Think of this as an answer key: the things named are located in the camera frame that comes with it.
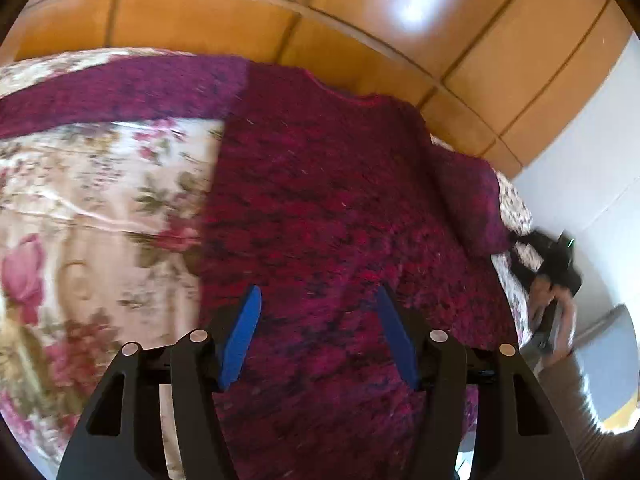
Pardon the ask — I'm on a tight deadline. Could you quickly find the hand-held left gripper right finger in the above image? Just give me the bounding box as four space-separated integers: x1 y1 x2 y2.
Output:
376 284 584 480

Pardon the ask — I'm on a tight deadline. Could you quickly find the floral bedsheet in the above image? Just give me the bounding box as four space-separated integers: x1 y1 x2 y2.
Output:
0 47 547 480

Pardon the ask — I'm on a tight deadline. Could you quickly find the person's right forearm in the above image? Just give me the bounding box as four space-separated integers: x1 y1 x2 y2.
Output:
537 349 640 480

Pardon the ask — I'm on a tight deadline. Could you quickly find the dark red knitted sweater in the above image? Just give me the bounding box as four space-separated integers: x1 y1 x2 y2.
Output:
0 52 521 480

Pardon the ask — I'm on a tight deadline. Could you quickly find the wooden headboard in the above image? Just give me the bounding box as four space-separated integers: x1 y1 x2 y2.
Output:
0 0 637 181

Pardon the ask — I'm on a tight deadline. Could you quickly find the person's right hand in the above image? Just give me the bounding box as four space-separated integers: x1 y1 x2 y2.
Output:
527 277 579 361

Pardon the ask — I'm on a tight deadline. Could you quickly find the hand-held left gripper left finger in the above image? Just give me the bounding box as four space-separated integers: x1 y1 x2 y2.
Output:
57 284 263 480

